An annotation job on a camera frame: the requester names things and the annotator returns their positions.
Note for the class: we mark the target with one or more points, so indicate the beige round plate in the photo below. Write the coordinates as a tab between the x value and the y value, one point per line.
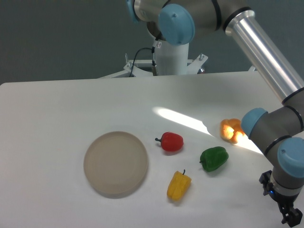
115	164

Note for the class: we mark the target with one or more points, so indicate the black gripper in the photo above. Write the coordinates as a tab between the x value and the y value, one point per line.
283	196

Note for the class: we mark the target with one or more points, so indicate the red bell pepper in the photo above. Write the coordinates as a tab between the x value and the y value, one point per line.
171	142

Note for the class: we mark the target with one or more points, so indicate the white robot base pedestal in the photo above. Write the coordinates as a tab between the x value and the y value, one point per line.
163	59

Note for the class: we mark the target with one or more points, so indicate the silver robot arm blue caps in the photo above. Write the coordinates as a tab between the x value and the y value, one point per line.
275	134

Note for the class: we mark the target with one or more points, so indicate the yellow bell pepper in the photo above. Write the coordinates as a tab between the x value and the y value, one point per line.
178	186

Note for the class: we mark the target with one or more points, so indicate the orange bell pepper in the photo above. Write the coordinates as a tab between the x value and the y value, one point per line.
231	131

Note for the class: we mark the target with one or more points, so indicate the green bell pepper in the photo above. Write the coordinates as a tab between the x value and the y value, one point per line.
212	158

